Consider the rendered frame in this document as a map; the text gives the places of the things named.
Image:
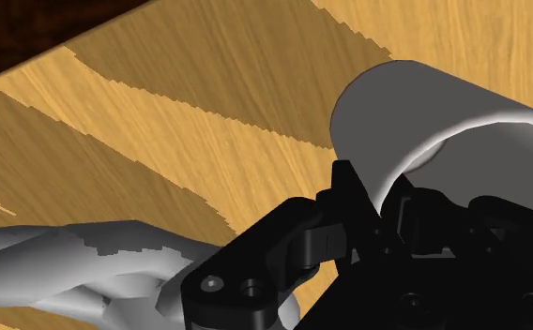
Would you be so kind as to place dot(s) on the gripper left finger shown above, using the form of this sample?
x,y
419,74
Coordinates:
x,y
248,256

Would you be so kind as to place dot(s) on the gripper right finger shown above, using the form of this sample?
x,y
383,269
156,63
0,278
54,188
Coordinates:
x,y
518,224

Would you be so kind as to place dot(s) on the white hollow cylinder cup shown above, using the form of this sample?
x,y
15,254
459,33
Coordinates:
x,y
399,114

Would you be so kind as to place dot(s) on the white twisted lumpy object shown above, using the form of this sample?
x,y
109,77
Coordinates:
x,y
65,265

